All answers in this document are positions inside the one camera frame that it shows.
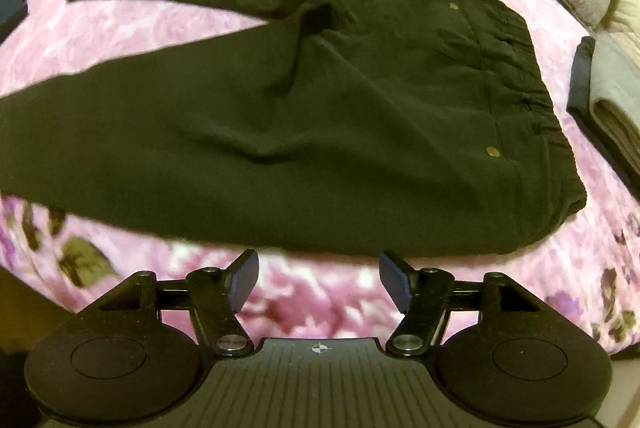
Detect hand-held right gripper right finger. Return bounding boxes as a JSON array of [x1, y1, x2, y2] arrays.
[[378, 249, 545, 356]]

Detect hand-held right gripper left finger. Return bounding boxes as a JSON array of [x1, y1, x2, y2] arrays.
[[93, 249, 261, 356]]

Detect black pants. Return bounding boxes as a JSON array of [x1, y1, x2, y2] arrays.
[[0, 0, 588, 259]]

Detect dark grey folded garment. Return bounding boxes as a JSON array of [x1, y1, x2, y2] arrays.
[[566, 36, 640, 191]]

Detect pink floral blanket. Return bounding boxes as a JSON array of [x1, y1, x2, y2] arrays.
[[0, 0, 640, 361]]

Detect light grey folded garment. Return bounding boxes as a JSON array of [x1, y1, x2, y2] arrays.
[[586, 32, 640, 169]]

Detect dark blue cloth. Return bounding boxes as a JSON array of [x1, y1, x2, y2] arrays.
[[0, 0, 30, 39]]

